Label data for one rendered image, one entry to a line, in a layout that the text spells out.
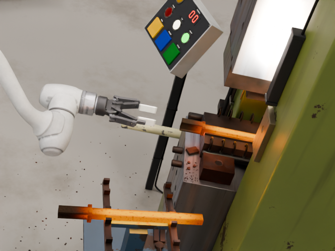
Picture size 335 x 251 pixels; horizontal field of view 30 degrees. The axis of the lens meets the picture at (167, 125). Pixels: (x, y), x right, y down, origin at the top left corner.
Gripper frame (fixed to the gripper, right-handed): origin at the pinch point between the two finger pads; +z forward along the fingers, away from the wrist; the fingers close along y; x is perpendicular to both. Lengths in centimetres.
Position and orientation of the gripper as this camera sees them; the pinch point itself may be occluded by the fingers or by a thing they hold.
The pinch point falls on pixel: (148, 115)
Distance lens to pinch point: 236.2
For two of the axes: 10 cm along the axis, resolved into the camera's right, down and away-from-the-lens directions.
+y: -0.6, 6.6, -7.5
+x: 2.1, -7.3, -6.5
